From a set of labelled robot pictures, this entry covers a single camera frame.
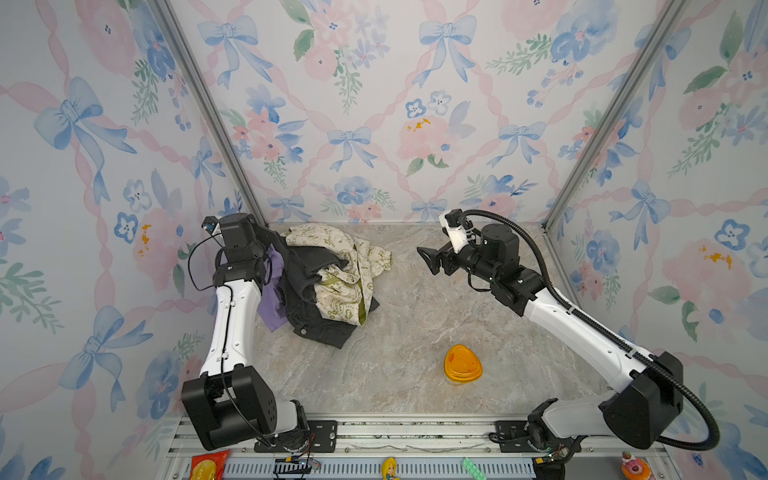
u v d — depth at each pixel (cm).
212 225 65
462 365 76
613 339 44
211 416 41
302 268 86
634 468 68
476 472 69
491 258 57
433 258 65
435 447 73
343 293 86
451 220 62
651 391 40
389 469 68
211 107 85
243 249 58
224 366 41
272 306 87
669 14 69
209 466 69
